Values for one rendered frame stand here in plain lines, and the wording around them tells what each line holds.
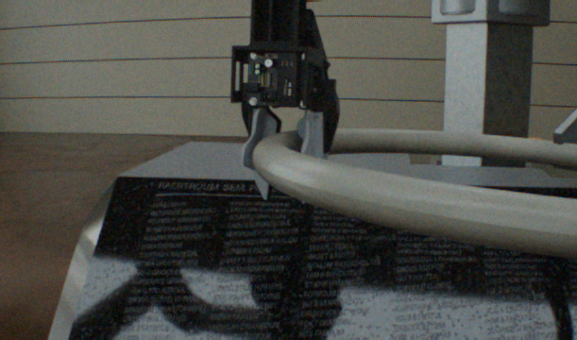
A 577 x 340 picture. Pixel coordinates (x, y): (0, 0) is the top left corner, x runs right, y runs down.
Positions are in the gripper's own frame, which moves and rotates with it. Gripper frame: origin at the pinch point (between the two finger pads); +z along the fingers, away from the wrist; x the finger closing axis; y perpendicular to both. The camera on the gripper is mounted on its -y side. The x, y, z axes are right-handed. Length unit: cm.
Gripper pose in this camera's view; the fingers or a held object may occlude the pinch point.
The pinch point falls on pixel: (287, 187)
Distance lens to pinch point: 58.5
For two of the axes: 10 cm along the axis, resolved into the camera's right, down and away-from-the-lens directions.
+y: -2.9, 1.5, -9.5
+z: -0.3, 9.9, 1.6
